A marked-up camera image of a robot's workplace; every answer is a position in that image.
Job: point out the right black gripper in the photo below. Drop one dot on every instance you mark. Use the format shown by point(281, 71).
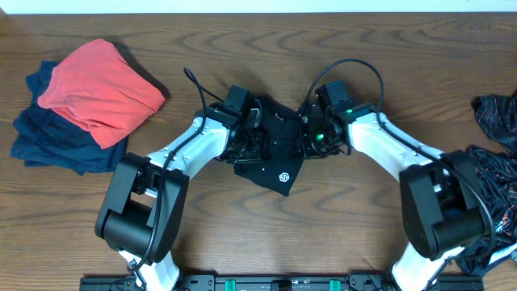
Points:
point(308, 148)

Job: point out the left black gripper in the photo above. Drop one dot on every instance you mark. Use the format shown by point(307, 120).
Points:
point(250, 142)

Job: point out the plain black t-shirt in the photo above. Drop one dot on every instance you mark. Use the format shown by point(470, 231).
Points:
point(281, 127)

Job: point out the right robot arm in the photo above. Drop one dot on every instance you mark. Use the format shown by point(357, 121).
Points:
point(442, 209)

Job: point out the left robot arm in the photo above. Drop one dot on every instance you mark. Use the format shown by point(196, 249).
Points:
point(142, 210)

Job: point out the folded red garment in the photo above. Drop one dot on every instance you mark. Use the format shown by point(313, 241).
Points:
point(97, 90)

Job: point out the folded navy blue garment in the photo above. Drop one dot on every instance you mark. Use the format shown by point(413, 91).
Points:
point(47, 139)

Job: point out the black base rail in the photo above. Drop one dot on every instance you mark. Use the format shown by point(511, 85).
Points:
point(278, 283)

